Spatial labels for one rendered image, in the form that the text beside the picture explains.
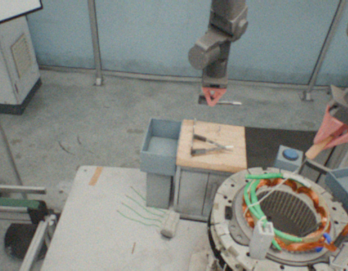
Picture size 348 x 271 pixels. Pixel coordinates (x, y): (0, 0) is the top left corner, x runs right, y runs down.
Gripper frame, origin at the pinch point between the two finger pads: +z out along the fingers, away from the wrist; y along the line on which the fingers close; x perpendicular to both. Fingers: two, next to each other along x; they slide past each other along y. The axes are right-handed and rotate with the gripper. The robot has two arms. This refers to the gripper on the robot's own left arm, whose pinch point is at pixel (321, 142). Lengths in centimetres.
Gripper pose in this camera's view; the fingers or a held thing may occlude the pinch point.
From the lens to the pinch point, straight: 67.7
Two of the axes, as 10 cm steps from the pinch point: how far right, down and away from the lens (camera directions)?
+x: 2.8, -5.2, 8.0
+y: 8.7, 4.9, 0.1
